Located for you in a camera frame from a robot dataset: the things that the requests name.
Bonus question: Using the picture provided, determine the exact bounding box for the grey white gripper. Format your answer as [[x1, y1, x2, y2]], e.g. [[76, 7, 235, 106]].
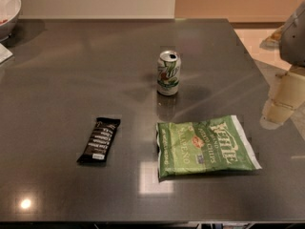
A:
[[260, 2, 305, 130]]

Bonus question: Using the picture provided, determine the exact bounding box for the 7up soda can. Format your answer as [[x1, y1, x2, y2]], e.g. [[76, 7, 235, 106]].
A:
[[157, 51, 181, 95]]

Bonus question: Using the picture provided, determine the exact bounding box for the black rxbar chocolate bar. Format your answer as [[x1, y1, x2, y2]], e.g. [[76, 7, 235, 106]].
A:
[[77, 117, 121, 163]]

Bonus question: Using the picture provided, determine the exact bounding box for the green kettle chips bag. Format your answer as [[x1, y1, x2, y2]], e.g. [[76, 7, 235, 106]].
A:
[[156, 115, 261, 178]]

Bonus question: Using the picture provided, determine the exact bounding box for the white paper sheet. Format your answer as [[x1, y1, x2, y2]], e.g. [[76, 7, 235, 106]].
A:
[[0, 44, 13, 64]]

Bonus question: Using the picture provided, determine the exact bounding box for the white bowl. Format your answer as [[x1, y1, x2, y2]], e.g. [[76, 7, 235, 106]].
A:
[[0, 0, 22, 41]]

